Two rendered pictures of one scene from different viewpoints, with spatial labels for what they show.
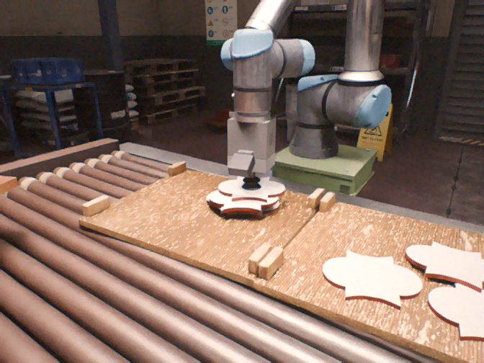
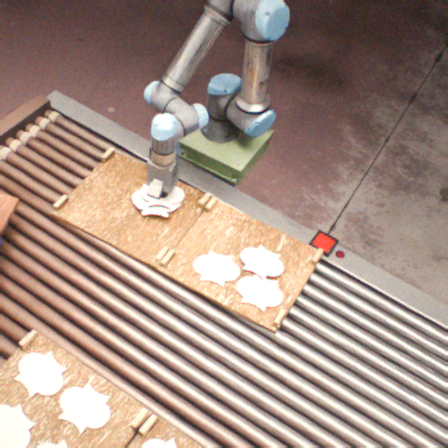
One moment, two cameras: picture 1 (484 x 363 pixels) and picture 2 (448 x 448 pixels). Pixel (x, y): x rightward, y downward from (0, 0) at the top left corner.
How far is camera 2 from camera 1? 146 cm
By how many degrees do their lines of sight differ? 29
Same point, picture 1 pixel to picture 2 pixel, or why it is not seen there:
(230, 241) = (147, 238)
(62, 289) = (61, 267)
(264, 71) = (170, 145)
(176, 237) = (115, 233)
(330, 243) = (203, 242)
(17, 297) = (41, 271)
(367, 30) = (255, 82)
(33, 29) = not seen: outside the picture
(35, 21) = not seen: outside the picture
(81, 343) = (81, 298)
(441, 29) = not seen: outside the picture
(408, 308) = (227, 287)
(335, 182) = (229, 171)
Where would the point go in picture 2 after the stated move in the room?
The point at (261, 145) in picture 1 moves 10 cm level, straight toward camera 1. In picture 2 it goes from (168, 180) to (165, 204)
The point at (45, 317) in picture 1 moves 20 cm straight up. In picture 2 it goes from (59, 283) to (52, 243)
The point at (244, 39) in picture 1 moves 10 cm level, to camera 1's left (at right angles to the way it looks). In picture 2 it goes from (158, 132) to (123, 130)
